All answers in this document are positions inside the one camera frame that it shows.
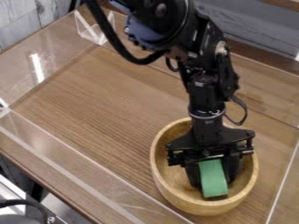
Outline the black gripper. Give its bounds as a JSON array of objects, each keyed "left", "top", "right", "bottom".
[{"left": 165, "top": 113, "right": 255, "bottom": 188}]

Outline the green rectangular block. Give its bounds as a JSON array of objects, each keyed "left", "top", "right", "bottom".
[{"left": 199, "top": 159, "right": 229, "bottom": 199}]

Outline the clear acrylic tray wall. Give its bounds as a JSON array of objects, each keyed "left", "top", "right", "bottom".
[{"left": 0, "top": 16, "right": 299, "bottom": 224}]

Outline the clear acrylic corner bracket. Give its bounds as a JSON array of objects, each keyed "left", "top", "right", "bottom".
[{"left": 73, "top": 10, "right": 108, "bottom": 46}]

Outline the black metal table frame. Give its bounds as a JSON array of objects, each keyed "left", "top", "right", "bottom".
[{"left": 0, "top": 156, "right": 92, "bottom": 224}]

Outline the black cable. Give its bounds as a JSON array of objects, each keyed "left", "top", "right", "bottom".
[{"left": 0, "top": 199, "right": 49, "bottom": 224}]

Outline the brown wooden bowl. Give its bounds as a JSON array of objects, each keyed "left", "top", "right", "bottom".
[{"left": 149, "top": 118, "right": 259, "bottom": 216}]

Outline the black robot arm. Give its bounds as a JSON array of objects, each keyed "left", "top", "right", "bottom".
[{"left": 85, "top": 0, "right": 255, "bottom": 189}]

